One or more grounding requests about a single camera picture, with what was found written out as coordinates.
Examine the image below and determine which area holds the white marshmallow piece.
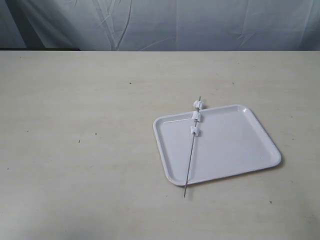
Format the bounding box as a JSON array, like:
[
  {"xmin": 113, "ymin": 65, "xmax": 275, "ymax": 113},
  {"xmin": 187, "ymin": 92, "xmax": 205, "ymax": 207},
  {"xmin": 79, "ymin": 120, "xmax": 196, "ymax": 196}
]
[
  {"xmin": 193, "ymin": 100, "xmax": 205, "ymax": 111},
  {"xmin": 191, "ymin": 111, "xmax": 201, "ymax": 122},
  {"xmin": 190, "ymin": 126, "xmax": 201, "ymax": 137}
]

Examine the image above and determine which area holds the white rectangular plastic tray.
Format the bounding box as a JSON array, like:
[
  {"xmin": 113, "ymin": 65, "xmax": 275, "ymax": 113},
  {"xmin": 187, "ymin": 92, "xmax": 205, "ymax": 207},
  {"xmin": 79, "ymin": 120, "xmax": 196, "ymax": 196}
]
[{"xmin": 153, "ymin": 104, "xmax": 282, "ymax": 186}]

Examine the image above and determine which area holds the white backdrop curtain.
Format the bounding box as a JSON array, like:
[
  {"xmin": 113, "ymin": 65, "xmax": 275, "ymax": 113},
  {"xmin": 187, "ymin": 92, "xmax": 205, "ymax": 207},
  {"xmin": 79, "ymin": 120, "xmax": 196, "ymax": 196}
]
[{"xmin": 0, "ymin": 0, "xmax": 320, "ymax": 51}]

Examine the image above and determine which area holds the white marshmallow bottom piece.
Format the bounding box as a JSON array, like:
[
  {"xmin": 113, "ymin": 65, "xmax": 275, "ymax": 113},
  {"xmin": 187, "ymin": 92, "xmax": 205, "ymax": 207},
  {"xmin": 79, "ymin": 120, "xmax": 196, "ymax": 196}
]
[{"xmin": 190, "ymin": 126, "xmax": 201, "ymax": 137}]

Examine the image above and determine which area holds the white marshmallow top piece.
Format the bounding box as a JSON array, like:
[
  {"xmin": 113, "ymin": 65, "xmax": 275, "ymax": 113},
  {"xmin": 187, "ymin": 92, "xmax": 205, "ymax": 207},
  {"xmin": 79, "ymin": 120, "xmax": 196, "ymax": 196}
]
[{"xmin": 193, "ymin": 100, "xmax": 205, "ymax": 111}]

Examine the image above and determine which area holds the thin metal skewer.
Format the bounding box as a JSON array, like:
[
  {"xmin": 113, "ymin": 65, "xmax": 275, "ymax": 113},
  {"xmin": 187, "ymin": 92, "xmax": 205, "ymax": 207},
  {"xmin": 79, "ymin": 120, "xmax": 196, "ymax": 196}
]
[{"xmin": 182, "ymin": 96, "xmax": 201, "ymax": 199}]

